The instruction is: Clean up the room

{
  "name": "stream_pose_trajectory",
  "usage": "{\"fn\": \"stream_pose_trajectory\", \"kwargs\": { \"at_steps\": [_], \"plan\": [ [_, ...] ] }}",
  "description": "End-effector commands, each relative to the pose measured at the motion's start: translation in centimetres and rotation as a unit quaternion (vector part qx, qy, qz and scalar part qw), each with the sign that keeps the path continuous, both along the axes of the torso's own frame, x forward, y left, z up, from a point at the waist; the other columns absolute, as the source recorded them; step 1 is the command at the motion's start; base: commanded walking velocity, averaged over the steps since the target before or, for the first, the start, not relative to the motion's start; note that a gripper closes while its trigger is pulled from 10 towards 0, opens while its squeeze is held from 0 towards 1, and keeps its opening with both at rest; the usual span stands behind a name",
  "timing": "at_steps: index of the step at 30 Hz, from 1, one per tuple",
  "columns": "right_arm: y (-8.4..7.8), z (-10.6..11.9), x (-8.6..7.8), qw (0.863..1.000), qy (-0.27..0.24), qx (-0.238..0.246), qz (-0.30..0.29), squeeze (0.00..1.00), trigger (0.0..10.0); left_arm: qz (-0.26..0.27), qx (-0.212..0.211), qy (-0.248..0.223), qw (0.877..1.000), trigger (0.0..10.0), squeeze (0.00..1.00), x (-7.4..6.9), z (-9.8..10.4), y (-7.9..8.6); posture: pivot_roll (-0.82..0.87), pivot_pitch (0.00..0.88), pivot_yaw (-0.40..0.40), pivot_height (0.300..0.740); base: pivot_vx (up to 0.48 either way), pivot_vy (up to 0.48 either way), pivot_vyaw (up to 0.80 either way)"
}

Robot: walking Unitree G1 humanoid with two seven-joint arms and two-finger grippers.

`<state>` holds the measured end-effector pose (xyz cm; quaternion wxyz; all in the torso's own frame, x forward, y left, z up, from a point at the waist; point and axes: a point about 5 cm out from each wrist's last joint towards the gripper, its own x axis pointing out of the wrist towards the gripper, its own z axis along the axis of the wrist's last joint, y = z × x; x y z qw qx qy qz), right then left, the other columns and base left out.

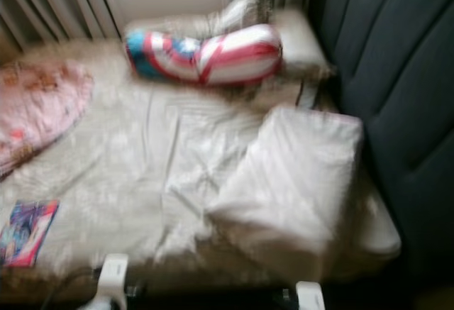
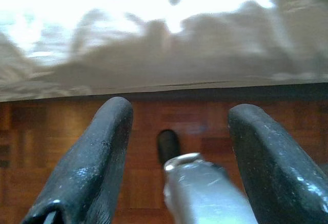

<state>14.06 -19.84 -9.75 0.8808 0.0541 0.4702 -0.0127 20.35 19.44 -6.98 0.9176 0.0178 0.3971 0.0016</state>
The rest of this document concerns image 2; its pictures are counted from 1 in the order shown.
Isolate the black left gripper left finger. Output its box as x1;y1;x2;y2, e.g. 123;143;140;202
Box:
22;96;134;224

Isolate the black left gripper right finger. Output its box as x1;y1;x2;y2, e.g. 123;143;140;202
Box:
227;104;328;224

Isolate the silver robot left leg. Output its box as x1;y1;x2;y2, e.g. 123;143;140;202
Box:
163;152;257;224

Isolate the black robot left foot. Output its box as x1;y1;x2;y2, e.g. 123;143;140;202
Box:
157;129;180;165

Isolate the bed with grey floral sheet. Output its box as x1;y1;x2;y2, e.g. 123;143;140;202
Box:
0;0;328;104

